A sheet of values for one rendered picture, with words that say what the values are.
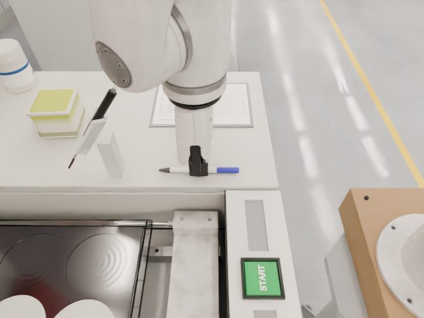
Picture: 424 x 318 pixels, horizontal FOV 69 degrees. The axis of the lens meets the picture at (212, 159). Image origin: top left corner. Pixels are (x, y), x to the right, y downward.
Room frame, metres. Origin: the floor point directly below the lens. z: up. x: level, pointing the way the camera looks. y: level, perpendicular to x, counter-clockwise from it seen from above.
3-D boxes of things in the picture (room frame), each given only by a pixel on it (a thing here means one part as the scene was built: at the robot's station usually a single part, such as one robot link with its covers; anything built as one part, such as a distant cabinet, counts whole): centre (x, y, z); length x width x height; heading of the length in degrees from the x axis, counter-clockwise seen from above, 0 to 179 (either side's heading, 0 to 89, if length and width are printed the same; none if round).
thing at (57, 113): (0.45, 0.29, 1.00); 0.07 x 0.07 x 0.07; 4
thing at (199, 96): (0.34, 0.02, 1.16); 0.09 x 0.08 x 0.03; 0
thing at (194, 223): (0.28, 0.03, 0.89); 0.08 x 0.03 x 0.03; 90
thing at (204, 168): (0.32, 0.02, 1.00); 0.03 x 0.03 x 0.07; 0
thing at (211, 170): (0.34, 0.02, 0.97); 0.14 x 0.01 x 0.01; 90
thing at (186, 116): (0.34, 0.02, 1.09); 0.10 x 0.07 x 0.11; 0
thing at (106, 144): (0.34, 0.18, 1.03); 0.06 x 0.04 x 0.13; 90
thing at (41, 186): (0.48, 0.20, 0.89); 0.62 x 0.35 x 0.14; 90
